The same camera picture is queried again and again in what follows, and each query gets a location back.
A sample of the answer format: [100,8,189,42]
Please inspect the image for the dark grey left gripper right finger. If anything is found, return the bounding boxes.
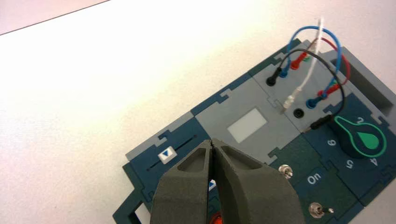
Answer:
[211,138,307,224]

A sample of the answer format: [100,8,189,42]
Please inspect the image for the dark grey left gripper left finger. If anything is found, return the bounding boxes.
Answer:
[149,139,214,224]

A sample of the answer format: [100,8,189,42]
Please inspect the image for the dark teal and grey control box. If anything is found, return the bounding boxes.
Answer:
[112,38,396,224]

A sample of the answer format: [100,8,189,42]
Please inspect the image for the dark rotary knob green pointer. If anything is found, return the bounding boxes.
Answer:
[328,115,388,159]

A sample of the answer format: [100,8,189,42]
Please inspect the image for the metal toggle switch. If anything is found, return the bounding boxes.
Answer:
[278,164,294,179]
[309,202,335,219]

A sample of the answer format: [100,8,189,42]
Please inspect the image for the black jumper cable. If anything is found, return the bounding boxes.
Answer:
[266,48,346,133]

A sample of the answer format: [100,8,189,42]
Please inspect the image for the white jumper cable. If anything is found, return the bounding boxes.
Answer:
[281,17,325,115]

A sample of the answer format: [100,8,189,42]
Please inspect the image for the jumper wires with plugs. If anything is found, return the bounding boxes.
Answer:
[278,25,343,109]

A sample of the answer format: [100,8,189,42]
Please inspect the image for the red jumper cable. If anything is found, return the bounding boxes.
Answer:
[290,37,352,97]

